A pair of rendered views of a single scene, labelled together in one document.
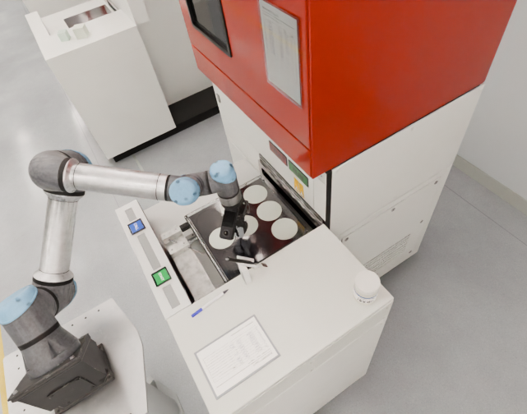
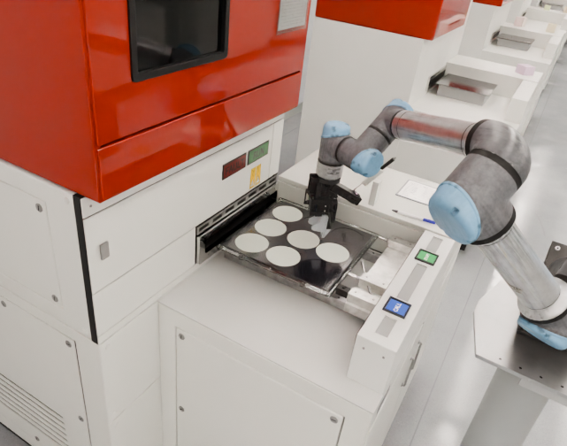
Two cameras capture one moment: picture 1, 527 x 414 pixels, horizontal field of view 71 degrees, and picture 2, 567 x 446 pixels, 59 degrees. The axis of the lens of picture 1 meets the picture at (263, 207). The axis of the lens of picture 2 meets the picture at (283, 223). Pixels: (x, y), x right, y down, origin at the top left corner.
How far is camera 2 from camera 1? 2.02 m
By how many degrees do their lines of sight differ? 86
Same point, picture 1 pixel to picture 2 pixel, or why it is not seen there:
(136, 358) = (492, 298)
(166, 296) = (437, 249)
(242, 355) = (428, 193)
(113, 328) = (496, 332)
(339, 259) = (310, 165)
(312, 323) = not seen: hidden behind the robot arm
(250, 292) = (380, 200)
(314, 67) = not seen: outside the picture
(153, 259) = (416, 274)
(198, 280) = (390, 261)
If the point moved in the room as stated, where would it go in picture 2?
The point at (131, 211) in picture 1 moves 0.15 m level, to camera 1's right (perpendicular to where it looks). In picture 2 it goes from (379, 329) to (335, 292)
